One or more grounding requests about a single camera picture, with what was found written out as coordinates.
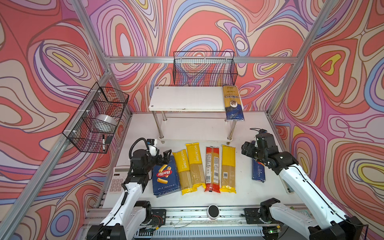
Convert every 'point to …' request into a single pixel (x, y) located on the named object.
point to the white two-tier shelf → (192, 114)
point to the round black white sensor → (213, 212)
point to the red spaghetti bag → (212, 177)
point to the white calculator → (119, 175)
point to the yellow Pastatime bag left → (186, 181)
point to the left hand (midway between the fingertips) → (164, 149)
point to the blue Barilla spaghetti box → (258, 171)
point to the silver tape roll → (107, 118)
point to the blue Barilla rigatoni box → (165, 179)
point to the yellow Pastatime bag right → (196, 166)
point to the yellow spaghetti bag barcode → (228, 170)
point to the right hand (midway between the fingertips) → (249, 151)
